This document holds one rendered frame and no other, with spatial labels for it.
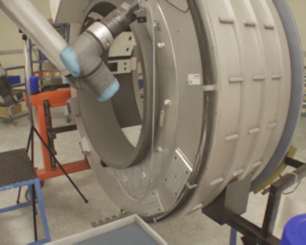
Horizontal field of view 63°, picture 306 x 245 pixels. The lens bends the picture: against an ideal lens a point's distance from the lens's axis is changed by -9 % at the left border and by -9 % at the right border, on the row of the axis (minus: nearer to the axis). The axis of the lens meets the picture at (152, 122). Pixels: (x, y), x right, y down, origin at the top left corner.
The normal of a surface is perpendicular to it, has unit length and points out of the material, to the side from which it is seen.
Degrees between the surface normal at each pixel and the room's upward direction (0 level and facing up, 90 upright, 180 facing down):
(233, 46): 74
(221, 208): 90
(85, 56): 93
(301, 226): 0
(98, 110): 57
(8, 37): 90
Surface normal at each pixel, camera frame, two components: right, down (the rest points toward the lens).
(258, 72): 0.54, 0.09
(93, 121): 0.40, -0.50
